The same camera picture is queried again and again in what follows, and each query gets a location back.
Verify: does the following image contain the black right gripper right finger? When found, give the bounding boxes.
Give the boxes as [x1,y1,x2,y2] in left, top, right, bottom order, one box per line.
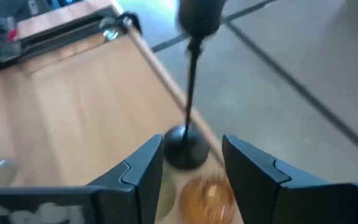
[222,134,358,224]

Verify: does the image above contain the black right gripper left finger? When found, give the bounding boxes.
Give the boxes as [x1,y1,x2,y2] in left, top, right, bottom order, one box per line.
[87,134,165,224]

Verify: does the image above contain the amber ribbed glass candle holder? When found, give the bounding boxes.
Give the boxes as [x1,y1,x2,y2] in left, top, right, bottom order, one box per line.
[178,174,239,224]

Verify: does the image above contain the tall black candlestick holder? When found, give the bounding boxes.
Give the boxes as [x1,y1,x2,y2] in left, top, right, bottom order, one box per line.
[163,0,228,170]

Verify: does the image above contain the black aluminium frame rails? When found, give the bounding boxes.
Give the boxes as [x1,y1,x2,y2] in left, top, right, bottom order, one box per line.
[0,6,142,77]

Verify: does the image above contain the grey metal bracket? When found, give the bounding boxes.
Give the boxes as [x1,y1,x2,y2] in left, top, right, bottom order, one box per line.
[0,17,23,62]

